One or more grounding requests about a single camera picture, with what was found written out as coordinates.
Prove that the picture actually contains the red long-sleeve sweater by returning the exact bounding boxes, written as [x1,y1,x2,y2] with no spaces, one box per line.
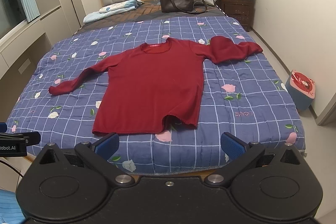
[49,36,262,135]

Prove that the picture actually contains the teal blue shirt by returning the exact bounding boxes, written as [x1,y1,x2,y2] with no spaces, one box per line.
[0,189,25,224]

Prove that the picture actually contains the blue checked floral quilt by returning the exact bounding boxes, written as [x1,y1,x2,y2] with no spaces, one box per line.
[6,16,305,174]

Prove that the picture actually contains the blue stool with pink top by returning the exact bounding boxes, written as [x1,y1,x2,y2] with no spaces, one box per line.
[285,70,315,111]

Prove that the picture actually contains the dark wooden nightstand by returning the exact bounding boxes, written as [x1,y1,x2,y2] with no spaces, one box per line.
[217,0,255,32]

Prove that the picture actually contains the light blue folded pillow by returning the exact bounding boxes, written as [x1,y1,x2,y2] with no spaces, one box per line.
[83,0,144,24]

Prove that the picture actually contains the dark brown leather handbag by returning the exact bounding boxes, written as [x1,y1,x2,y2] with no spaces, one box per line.
[159,0,208,14]

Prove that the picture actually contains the black cable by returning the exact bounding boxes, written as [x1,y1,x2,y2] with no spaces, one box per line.
[0,159,25,179]

